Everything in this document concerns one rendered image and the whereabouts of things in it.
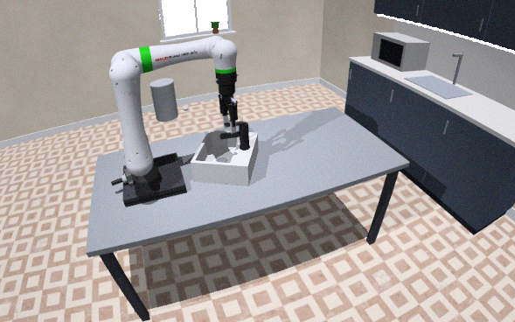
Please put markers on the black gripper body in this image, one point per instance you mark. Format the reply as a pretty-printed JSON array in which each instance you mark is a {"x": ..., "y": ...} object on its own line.
[{"x": 227, "y": 91}]

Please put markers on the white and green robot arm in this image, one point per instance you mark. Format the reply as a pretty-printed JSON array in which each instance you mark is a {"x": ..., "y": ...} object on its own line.
[{"x": 125, "y": 80}]

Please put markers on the grey rectangular sink basin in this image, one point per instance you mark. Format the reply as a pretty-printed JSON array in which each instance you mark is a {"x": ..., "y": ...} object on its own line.
[{"x": 211, "y": 162}]

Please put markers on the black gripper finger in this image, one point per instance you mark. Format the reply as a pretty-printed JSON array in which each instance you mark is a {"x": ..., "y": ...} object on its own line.
[
  {"x": 233, "y": 115},
  {"x": 223, "y": 110}
]

